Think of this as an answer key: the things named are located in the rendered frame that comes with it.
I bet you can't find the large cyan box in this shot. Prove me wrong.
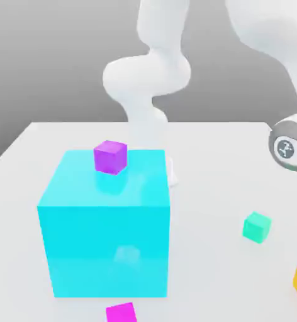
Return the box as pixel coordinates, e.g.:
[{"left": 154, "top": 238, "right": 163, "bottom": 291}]
[{"left": 36, "top": 149, "right": 171, "bottom": 299}]

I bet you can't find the small purple cube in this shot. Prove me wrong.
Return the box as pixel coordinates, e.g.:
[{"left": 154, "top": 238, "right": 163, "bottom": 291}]
[{"left": 93, "top": 140, "right": 128, "bottom": 176}]

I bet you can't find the small green cube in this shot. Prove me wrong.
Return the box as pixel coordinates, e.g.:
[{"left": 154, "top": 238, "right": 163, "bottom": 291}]
[{"left": 242, "top": 211, "right": 272, "bottom": 245}]

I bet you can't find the small magenta cube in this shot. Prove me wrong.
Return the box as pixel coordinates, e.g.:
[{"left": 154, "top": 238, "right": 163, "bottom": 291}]
[{"left": 105, "top": 302, "right": 138, "bottom": 322}]

